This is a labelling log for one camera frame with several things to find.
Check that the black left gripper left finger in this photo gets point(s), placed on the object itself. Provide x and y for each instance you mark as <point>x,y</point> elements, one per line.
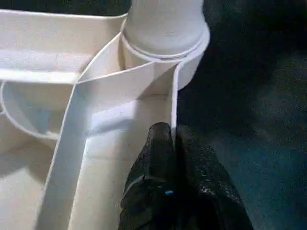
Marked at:
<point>152,187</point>

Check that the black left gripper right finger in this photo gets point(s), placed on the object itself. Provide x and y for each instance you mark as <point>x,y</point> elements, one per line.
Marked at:
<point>206,191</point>

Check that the white plastic table top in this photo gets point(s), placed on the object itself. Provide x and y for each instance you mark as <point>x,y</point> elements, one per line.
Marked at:
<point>96,105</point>

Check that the white plastic table leg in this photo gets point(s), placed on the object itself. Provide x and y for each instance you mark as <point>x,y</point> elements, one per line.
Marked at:
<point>165,24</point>

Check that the black work mat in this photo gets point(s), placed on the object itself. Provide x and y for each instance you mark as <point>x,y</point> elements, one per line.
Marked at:
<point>254,120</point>

